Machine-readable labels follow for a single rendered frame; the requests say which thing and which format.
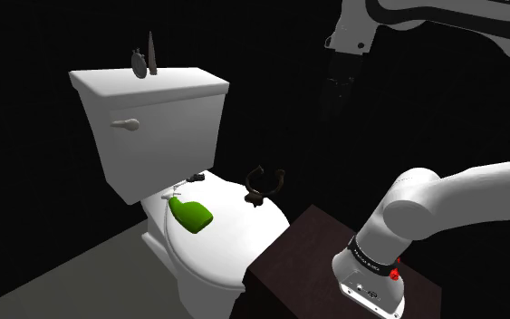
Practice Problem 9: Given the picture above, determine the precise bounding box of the grey round flat object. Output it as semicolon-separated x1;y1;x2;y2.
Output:
130;47;149;80

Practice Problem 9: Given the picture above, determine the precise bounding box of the dark brown ring-shaped object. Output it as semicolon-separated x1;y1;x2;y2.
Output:
244;165;287;208

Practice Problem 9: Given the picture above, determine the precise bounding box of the brown tall cone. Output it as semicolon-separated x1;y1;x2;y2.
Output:
147;30;159;77

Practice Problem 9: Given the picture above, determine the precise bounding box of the green spray bottle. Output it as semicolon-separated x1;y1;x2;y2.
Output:
160;191;215;236

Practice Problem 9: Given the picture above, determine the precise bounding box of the white toilet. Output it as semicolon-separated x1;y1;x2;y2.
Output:
68;66;291;319

